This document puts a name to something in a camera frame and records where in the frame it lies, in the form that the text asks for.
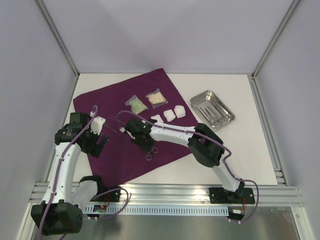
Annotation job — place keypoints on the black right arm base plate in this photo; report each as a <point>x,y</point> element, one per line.
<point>218,195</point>

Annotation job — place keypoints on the white gauze pad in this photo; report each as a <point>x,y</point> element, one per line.
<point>179,111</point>
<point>157,118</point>
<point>169,115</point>

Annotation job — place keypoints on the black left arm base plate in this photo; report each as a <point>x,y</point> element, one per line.
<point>108,195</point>

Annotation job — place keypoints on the instruments in tray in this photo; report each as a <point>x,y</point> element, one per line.
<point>213,114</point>

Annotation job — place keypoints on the slotted cable duct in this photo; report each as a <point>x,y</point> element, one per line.
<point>159,210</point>

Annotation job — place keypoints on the right aluminium frame post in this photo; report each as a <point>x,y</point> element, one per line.
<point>294,5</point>

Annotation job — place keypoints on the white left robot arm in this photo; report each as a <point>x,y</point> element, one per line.
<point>60,211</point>

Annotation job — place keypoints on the left aluminium frame post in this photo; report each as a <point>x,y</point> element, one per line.
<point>54,30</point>

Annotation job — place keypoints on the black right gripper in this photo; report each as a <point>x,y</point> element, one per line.
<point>141,141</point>

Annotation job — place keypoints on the aluminium front rail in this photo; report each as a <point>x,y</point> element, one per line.
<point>198,195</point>

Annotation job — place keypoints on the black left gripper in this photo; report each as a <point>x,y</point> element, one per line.
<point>97,148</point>

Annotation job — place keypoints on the purple cloth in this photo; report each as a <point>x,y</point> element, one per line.
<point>121,161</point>

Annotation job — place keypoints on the beige gauze packet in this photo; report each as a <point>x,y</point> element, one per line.
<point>156,99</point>

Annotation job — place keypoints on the steel instrument tray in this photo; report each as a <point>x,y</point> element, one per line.
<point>211,96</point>

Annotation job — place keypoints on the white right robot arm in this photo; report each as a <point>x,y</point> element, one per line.
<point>206,147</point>

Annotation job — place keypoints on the steel forceps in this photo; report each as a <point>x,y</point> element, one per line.
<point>149,154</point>

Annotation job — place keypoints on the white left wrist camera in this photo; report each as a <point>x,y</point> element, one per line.
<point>96,124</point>

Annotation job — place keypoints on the aluminium frame post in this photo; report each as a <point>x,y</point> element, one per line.
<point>294,5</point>
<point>54,30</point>

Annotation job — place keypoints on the green gauze packet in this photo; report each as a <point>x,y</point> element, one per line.
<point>136,105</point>

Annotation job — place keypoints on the steel tweezers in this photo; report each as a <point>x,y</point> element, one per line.
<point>110,128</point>
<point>117,120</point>

